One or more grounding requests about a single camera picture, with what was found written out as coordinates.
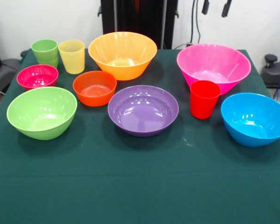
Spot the green cup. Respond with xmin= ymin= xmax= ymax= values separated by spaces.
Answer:
xmin=31 ymin=39 xmax=59 ymax=69

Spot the small crimson bowl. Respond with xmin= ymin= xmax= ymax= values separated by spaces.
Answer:
xmin=16 ymin=64 xmax=59 ymax=91

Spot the yellow cup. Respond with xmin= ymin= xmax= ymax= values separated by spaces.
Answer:
xmin=57 ymin=39 xmax=86 ymax=75

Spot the purple bowl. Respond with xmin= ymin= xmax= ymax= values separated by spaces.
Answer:
xmin=107 ymin=85 xmax=180 ymax=137

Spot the grey pedestal foot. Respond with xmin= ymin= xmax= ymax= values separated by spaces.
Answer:
xmin=0 ymin=58 xmax=21 ymax=91
xmin=261 ymin=54 xmax=280 ymax=87

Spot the light green bowl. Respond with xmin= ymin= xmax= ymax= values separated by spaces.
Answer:
xmin=6 ymin=86 xmax=78 ymax=141

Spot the small orange-red bowl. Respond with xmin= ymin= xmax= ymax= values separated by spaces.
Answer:
xmin=72 ymin=70 xmax=118 ymax=107

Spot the red cup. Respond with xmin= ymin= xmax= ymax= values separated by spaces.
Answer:
xmin=189 ymin=80 xmax=222 ymax=120

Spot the large pink bowl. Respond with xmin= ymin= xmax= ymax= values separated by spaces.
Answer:
xmin=176 ymin=43 xmax=252 ymax=96

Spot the dark green tablecloth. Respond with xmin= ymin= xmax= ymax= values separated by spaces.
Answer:
xmin=0 ymin=48 xmax=280 ymax=224

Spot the large orange bowl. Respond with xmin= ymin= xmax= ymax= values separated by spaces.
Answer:
xmin=88 ymin=31 xmax=158 ymax=81

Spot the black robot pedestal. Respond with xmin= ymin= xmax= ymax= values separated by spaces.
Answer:
xmin=100 ymin=0 xmax=180 ymax=49

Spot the blue bowl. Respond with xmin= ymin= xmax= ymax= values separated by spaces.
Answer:
xmin=220 ymin=92 xmax=280 ymax=148

